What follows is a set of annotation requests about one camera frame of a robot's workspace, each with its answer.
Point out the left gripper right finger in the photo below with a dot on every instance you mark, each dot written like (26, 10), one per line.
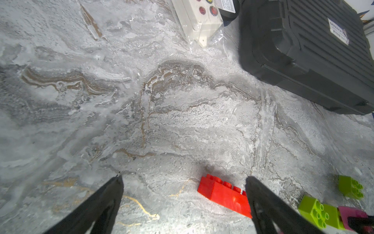
(271, 215)

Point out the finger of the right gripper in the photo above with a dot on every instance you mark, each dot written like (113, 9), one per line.
(362, 225)

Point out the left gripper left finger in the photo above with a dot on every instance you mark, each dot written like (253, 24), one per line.
(97, 213)

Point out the lime lego brick upturned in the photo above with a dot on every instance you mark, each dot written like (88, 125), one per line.
(320, 215)

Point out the lime lego brick studs up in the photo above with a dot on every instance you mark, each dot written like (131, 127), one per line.
(350, 187)

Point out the red long lego brick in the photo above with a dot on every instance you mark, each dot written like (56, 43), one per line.
(225, 194)

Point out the black plastic tool case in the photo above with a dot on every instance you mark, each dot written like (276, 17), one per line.
(314, 49)

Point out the white remote control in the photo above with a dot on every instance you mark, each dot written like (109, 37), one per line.
(200, 19)

